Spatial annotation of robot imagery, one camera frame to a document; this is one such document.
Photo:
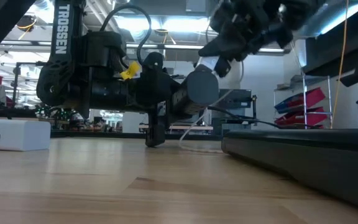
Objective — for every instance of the black metal beam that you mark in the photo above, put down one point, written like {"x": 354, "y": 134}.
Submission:
{"x": 337, "y": 40}

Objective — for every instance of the metal shelf rack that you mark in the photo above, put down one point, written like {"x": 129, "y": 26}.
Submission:
{"x": 304, "y": 93}

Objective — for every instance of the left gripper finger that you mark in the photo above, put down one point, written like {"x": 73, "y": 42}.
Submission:
{"x": 179, "y": 117}
{"x": 170, "y": 84}

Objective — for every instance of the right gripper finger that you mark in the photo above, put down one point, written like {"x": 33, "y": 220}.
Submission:
{"x": 222, "y": 46}
{"x": 222, "y": 67}

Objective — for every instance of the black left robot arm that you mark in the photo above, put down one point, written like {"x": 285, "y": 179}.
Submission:
{"x": 67, "y": 62}

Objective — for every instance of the black rig frame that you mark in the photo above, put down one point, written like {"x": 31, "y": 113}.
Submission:
{"x": 16, "y": 81}

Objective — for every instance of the white power strip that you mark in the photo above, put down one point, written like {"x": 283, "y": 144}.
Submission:
{"x": 17, "y": 135}

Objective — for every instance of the ceiling light strip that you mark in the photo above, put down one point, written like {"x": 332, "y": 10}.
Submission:
{"x": 179, "y": 46}

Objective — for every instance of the long black power strip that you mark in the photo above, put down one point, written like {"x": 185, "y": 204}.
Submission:
{"x": 322, "y": 155}

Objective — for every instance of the red plastic storage bin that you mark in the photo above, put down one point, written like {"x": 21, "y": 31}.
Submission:
{"x": 312, "y": 118}
{"x": 306, "y": 99}

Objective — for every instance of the wooden background table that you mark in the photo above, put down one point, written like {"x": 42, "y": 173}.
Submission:
{"x": 191, "y": 127}

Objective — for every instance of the black tower power strip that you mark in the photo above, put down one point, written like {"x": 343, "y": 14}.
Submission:
{"x": 197, "y": 90}

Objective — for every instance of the silver ceiling duct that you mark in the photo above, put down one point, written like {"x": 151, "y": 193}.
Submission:
{"x": 331, "y": 15}

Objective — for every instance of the black monitor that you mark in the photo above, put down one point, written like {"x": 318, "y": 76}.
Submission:
{"x": 238, "y": 98}

